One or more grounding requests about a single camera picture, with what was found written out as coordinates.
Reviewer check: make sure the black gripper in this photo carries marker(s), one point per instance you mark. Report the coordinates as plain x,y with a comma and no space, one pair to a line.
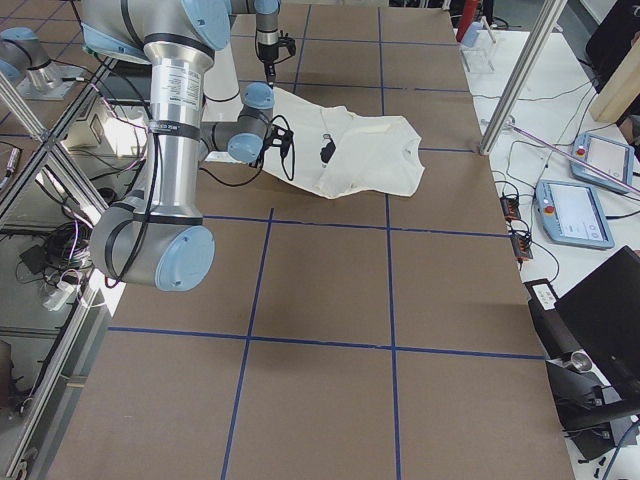
327,150
266,52

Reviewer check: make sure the black laptop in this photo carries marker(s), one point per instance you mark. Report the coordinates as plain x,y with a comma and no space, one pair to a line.
602,314

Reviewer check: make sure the blue plastic cup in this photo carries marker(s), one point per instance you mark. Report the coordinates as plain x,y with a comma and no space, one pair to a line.
471,35

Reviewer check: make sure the red cylinder canister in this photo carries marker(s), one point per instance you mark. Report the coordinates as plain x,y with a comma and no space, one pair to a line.
466,19

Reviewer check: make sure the blue teach pendant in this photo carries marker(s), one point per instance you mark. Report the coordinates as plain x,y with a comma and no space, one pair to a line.
612,157
572,215

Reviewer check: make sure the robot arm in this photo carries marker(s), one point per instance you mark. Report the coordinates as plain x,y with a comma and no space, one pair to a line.
155,235
266,13

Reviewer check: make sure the aluminium frame post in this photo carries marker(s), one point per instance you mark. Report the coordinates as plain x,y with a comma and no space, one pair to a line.
536,40

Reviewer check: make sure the clear acrylic rack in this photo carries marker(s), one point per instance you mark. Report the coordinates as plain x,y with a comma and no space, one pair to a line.
478,59

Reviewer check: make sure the far blue teach pendant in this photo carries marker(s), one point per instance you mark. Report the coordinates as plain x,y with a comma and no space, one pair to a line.
612,157

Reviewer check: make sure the near blue teach pendant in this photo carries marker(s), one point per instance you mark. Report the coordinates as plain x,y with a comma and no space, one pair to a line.
572,215

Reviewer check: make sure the cream long-sleeve shirt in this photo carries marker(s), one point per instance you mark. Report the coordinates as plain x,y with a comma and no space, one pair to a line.
339,153

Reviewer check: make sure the black box with label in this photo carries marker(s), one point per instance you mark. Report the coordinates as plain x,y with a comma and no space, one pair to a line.
556,338

